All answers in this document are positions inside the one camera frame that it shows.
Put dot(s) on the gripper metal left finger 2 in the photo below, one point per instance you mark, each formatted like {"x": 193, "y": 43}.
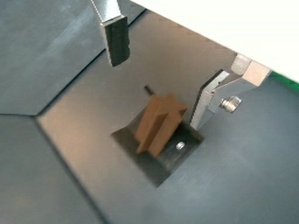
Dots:
{"x": 114, "y": 27}

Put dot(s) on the gripper metal right finger 2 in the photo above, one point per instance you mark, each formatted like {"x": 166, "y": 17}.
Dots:
{"x": 221, "y": 90}

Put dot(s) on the brown star block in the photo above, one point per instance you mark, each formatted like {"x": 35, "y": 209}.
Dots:
{"x": 161, "y": 120}

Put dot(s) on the green shape sorter board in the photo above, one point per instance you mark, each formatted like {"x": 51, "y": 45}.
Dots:
{"x": 289, "y": 83}

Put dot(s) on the black angle fixture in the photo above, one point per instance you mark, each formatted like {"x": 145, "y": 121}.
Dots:
{"x": 158, "y": 168}

